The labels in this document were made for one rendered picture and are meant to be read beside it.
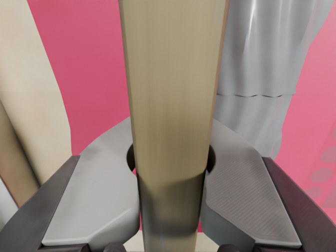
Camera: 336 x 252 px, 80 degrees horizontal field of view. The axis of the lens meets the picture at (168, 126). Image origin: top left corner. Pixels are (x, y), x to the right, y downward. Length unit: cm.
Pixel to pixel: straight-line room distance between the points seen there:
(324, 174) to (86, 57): 27
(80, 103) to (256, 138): 16
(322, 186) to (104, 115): 25
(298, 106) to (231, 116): 6
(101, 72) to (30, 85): 6
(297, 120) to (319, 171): 8
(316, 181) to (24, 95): 31
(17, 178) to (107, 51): 15
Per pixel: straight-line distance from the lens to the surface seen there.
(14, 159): 25
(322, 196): 31
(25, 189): 26
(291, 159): 25
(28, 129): 24
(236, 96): 18
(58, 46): 19
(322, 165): 27
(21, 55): 20
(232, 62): 17
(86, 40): 18
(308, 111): 22
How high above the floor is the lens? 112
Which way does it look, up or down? 59 degrees down
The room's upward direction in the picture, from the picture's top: 179 degrees counter-clockwise
